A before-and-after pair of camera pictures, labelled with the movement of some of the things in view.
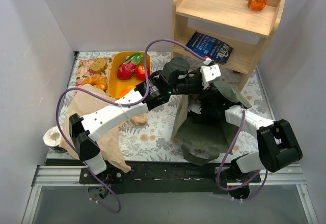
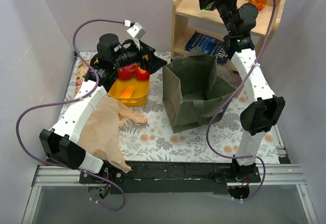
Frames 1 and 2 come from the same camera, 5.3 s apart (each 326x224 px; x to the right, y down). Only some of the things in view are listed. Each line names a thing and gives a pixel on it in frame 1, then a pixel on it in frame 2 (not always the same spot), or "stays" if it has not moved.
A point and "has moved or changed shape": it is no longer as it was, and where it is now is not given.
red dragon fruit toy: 127,70 stays
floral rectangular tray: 84,72 stays
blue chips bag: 210,47 stays
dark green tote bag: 202,141 has moved or changed shape
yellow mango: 126,90 stays
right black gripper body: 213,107 → 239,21
